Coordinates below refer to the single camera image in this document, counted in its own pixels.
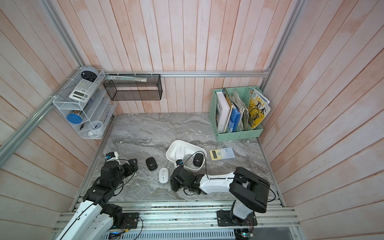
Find white plastic storage box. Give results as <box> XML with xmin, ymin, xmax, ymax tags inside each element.
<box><xmin>166</xmin><ymin>140</ymin><xmax>207</xmax><ymax>173</ymax></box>

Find white grey mouse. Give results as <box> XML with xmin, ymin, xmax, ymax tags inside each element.
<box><xmin>182</xmin><ymin>154</ymin><xmax>194</xmax><ymax>168</ymax></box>

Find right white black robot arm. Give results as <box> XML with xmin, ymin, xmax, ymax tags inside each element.
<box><xmin>170</xmin><ymin>166</ymin><xmax>271</xmax><ymax>220</ymax></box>

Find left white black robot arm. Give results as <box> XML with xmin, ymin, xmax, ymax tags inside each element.
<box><xmin>57</xmin><ymin>159</ymin><xmax>139</xmax><ymax>240</ymax></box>

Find white slim mouse in box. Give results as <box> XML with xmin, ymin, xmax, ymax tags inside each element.
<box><xmin>175</xmin><ymin>146</ymin><xmax>186</xmax><ymax>161</ymax></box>

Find black logo mouse in box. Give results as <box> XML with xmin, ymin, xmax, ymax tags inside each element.
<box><xmin>193</xmin><ymin>153</ymin><xmax>205</xmax><ymax>168</ymax></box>

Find yellow blue calculator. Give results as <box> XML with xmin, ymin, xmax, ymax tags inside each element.
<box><xmin>210</xmin><ymin>148</ymin><xmax>236</xmax><ymax>161</ymax></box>

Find blue lidded jar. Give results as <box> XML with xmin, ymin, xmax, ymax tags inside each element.
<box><xmin>66</xmin><ymin>111</ymin><xmax>83</xmax><ymax>125</ymax></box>

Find blue book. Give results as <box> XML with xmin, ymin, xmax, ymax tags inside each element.
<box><xmin>228</xmin><ymin>107</ymin><xmax>241</xmax><ymax>132</ymax></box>

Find white book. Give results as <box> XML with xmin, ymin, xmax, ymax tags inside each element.
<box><xmin>216</xmin><ymin>92</ymin><xmax>230</xmax><ymax>134</ymax></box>

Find green plastic file organizer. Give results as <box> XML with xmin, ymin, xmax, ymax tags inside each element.
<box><xmin>210</xmin><ymin>86</ymin><xmax>263</xmax><ymax>142</ymax></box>

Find white desk calculator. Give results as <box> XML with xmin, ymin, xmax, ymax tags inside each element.
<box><xmin>69</xmin><ymin>79</ymin><xmax>97</xmax><ymax>103</ymax></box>

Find white ruler on basket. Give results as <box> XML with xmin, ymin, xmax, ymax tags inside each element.
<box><xmin>106</xmin><ymin>75</ymin><xmax>147</xmax><ymax>83</ymax></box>

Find round grey black speaker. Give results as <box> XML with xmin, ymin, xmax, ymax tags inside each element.
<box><xmin>80</xmin><ymin>66</ymin><xmax>99</xmax><ymax>83</ymax></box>

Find yellow magazine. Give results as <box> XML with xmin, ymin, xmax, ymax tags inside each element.
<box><xmin>249</xmin><ymin>88</ymin><xmax>271</xmax><ymax>129</ymax></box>

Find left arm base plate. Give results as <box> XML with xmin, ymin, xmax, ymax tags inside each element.
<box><xmin>110</xmin><ymin>213</ymin><xmax>139</xmax><ymax>230</ymax></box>

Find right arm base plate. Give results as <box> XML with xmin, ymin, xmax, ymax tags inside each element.
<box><xmin>216</xmin><ymin>210</ymin><xmax>258</xmax><ymax>227</ymax></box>

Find white wire wall shelf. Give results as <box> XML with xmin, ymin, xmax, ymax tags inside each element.
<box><xmin>53</xmin><ymin>68</ymin><xmax>117</xmax><ymax>140</ymax></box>

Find black wire mesh basket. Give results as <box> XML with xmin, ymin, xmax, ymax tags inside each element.
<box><xmin>103</xmin><ymin>74</ymin><xmax>163</xmax><ymax>101</ymax></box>

